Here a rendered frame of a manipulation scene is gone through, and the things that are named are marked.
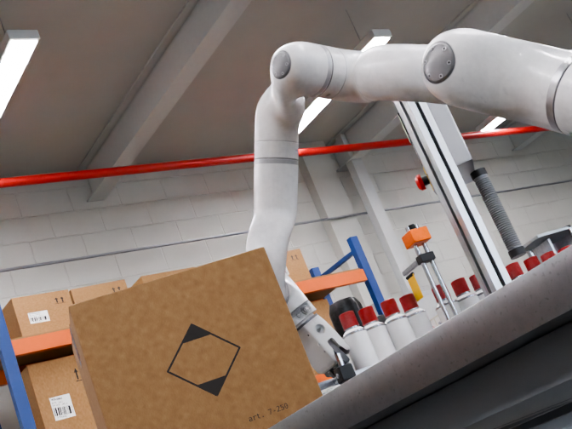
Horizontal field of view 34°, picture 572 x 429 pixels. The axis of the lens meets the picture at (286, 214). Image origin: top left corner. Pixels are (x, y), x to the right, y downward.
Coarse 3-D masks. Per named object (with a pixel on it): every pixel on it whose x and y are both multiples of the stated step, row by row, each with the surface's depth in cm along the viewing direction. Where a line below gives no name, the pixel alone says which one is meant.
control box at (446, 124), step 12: (432, 108) 203; (444, 108) 202; (444, 120) 202; (408, 132) 204; (444, 132) 201; (456, 132) 201; (456, 144) 200; (456, 156) 199; (468, 156) 199; (468, 168) 203; (468, 180) 212
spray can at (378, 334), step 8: (360, 312) 195; (368, 312) 194; (368, 320) 194; (376, 320) 195; (368, 328) 193; (376, 328) 192; (384, 328) 193; (376, 336) 192; (384, 336) 192; (376, 344) 192; (384, 344) 191; (392, 344) 193; (376, 352) 191; (384, 352) 191; (392, 352) 191
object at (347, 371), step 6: (336, 354) 178; (336, 360) 178; (342, 360) 178; (342, 366) 176; (348, 366) 177; (336, 372) 177; (342, 372) 176; (348, 372) 176; (354, 372) 177; (336, 378) 178; (342, 378) 176; (348, 378) 176
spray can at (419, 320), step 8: (408, 296) 199; (408, 304) 198; (416, 304) 199; (408, 312) 198; (416, 312) 197; (424, 312) 198; (416, 320) 196; (424, 320) 196; (416, 328) 196; (424, 328) 196; (432, 328) 197; (416, 336) 196
